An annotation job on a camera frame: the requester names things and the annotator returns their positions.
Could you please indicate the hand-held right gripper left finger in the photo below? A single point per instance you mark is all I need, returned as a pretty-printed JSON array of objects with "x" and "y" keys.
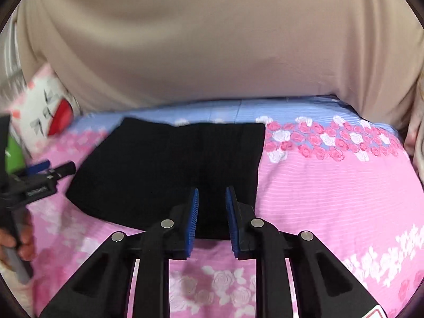
[{"x": 193, "y": 225}]

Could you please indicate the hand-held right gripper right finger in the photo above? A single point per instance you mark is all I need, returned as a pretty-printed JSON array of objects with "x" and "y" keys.
[{"x": 232, "y": 225}]

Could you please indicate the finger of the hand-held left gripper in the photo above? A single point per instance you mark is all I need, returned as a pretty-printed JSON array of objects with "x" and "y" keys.
[
  {"x": 64, "y": 169},
  {"x": 38, "y": 167}
]

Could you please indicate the black pants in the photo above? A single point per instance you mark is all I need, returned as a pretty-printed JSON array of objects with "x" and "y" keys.
[{"x": 149, "y": 172}]

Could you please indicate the person's left hand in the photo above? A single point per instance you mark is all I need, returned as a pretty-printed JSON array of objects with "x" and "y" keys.
[{"x": 27, "y": 238}]

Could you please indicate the white red printed cushion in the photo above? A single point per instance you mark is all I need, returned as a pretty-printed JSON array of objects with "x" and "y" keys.
[{"x": 43, "y": 106}]

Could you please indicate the white grey cloth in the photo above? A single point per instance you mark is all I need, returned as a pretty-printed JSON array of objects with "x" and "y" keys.
[{"x": 11, "y": 73}]

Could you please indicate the pink floral bed sheet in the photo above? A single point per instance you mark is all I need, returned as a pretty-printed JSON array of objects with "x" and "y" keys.
[{"x": 331, "y": 205}]

